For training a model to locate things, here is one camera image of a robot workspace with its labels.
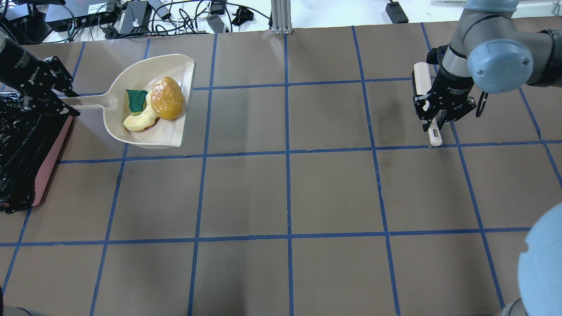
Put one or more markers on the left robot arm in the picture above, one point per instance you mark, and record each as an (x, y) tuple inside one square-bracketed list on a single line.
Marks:
[(38, 81)]

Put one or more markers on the aluminium frame post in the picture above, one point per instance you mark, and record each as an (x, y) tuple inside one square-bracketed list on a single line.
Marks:
[(281, 23)]

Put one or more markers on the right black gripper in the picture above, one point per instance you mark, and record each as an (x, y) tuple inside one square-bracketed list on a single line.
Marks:
[(452, 86)]

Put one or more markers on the orange yellow bread lump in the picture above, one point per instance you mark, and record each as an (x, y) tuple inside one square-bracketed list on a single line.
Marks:
[(167, 99)]

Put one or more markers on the bin with black bag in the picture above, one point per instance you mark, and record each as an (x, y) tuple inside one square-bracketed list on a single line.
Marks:
[(26, 138)]

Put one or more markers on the white hand brush black bristles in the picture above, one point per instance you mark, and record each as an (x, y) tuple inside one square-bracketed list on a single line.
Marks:
[(422, 85)]

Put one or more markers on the black power adapter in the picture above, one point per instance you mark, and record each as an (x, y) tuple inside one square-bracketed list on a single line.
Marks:
[(396, 13)]

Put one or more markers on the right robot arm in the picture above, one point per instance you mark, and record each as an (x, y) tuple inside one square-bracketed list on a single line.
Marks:
[(486, 55)]

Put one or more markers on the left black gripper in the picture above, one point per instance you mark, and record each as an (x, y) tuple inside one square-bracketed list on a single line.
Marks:
[(18, 66)]

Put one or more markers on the green yellow sponge piece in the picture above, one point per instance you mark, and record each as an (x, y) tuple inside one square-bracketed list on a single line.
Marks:
[(137, 100)]

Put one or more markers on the beige plastic dustpan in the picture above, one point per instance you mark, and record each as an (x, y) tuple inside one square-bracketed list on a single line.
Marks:
[(143, 75)]

